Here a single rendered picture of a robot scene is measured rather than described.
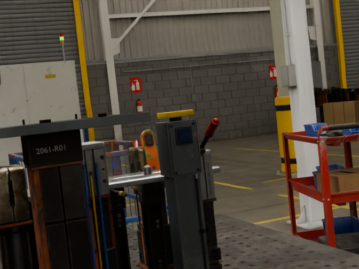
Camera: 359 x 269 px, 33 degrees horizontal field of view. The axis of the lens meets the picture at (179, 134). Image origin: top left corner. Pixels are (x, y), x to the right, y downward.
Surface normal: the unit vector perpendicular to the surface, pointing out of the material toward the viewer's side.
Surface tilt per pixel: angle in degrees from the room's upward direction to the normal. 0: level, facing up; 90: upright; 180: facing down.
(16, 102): 90
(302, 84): 90
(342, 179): 90
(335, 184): 90
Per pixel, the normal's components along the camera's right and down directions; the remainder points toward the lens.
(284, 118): -0.91, 0.12
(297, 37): 0.37, 0.01
